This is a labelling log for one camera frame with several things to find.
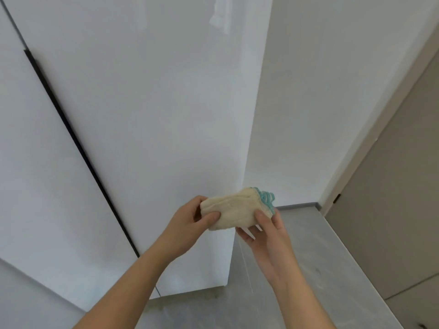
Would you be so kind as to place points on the person's right hand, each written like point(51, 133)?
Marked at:
point(274, 250)

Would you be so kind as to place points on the person's left hand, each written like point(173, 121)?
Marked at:
point(181, 232)

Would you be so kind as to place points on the beige cloth with teal edge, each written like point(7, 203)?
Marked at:
point(233, 209)

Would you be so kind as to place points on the person's left forearm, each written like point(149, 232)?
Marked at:
point(127, 291)

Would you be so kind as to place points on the metal door hinge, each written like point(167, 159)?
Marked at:
point(336, 198)

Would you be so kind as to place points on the grey wall skirting board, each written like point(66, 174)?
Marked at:
point(296, 206)

